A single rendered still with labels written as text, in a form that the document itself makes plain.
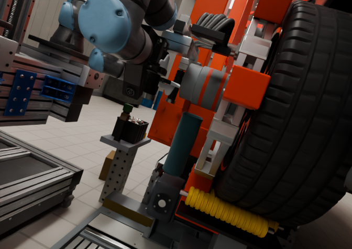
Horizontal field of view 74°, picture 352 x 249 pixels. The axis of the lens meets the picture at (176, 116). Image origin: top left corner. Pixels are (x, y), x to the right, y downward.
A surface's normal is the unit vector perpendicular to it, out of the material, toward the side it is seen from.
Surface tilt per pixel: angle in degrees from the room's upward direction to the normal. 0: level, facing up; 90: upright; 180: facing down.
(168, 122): 90
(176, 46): 90
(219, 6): 90
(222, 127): 90
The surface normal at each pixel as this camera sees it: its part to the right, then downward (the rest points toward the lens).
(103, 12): -0.17, 0.03
